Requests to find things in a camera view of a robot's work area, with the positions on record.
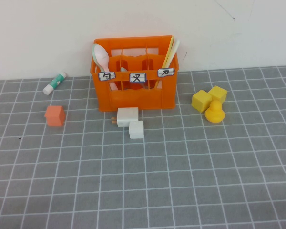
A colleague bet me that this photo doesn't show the white foam cube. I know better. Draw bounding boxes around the white foam cube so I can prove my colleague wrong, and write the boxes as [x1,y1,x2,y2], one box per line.
[129,120,145,140]

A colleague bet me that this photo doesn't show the white charger plug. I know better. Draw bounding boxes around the white charger plug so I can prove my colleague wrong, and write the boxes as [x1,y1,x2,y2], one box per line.
[111,107,140,128]

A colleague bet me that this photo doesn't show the grey grid pattern mat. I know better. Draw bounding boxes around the grey grid pattern mat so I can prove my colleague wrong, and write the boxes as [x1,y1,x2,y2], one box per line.
[0,65,286,229]

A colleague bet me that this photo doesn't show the yellow plastic knife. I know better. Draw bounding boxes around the yellow plastic knife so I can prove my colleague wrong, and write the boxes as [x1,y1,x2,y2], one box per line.
[154,35,175,90]

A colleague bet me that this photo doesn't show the orange foam cube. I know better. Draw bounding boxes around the orange foam cube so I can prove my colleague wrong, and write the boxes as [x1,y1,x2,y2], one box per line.
[44,105,66,127]

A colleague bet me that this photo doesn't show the white spoon character label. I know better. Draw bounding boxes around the white spoon character label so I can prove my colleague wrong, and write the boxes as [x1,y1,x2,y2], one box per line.
[98,71,116,82]

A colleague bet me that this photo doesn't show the yellow foam cube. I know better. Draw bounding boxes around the yellow foam cube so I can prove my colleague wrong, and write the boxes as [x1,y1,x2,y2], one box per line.
[191,89,213,113]
[208,85,228,104]

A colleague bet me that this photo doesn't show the white fork character label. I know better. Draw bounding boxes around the white fork character label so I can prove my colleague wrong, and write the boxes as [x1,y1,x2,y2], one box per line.
[129,73,147,83]

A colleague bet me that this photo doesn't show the green and white glue stick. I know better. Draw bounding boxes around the green and white glue stick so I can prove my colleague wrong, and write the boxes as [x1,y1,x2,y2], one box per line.
[42,72,67,95]

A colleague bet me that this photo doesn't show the white plastic spoon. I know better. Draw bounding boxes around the white plastic spoon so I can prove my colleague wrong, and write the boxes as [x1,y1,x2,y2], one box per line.
[94,44,118,91]

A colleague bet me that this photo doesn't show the yellow rubber duck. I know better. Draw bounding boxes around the yellow rubber duck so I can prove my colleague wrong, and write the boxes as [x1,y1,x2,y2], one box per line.
[204,100,226,124]

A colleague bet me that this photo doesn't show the white knife character label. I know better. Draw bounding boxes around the white knife character label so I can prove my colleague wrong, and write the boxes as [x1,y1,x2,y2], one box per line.
[157,68,176,78]

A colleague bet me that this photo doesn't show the orange plastic cutlery holder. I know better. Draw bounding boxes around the orange plastic cutlery holder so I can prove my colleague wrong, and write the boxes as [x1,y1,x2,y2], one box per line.
[90,35,180,112]

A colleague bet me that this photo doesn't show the green plastic spoon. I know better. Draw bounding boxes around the green plastic spoon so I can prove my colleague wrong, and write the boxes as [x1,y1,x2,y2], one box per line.
[91,44,105,72]

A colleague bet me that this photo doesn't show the white plastic knife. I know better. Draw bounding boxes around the white plastic knife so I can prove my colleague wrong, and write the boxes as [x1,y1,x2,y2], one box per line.
[168,39,181,65]

